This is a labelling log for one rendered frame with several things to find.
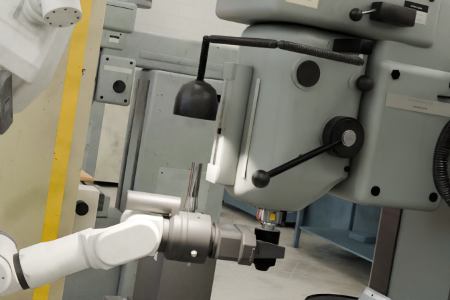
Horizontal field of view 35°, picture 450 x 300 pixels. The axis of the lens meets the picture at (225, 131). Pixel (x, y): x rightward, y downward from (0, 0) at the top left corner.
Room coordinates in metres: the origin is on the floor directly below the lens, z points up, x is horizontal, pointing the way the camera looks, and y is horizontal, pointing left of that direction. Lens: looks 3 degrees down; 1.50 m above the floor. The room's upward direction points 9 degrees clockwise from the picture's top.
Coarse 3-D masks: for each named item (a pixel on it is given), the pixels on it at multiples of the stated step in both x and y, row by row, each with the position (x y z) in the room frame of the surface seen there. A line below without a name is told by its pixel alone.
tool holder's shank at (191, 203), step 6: (192, 162) 1.57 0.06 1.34; (198, 162) 1.58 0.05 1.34; (192, 168) 1.57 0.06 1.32; (198, 168) 1.57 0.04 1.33; (192, 174) 1.57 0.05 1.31; (198, 174) 1.57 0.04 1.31; (192, 180) 1.56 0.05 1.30; (198, 180) 1.57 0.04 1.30; (192, 186) 1.56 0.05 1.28; (198, 186) 1.57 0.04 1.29; (192, 192) 1.56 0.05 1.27; (186, 198) 1.57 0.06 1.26; (192, 198) 1.56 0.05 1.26; (186, 204) 1.56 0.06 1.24; (192, 204) 1.56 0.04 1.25; (186, 210) 1.57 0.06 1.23; (192, 210) 1.57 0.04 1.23
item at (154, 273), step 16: (160, 256) 1.52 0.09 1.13; (144, 272) 1.63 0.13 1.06; (160, 272) 1.50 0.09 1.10; (176, 272) 1.51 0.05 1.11; (192, 272) 1.52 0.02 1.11; (208, 272) 1.53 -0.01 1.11; (144, 288) 1.61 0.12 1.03; (160, 288) 1.50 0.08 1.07; (176, 288) 1.51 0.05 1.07; (192, 288) 1.52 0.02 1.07; (208, 288) 1.54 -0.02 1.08
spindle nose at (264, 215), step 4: (260, 212) 1.29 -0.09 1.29; (264, 212) 1.28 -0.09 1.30; (268, 212) 1.28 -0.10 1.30; (272, 212) 1.28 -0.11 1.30; (276, 212) 1.28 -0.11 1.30; (280, 212) 1.29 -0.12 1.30; (256, 216) 1.30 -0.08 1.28; (260, 216) 1.29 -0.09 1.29; (264, 216) 1.28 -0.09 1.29; (268, 216) 1.28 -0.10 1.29; (276, 216) 1.28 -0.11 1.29; (280, 216) 1.29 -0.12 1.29; (260, 220) 1.29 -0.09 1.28; (264, 220) 1.28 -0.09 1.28; (268, 220) 1.28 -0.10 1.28; (272, 220) 1.28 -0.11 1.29; (276, 220) 1.28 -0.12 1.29; (280, 220) 1.29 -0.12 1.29
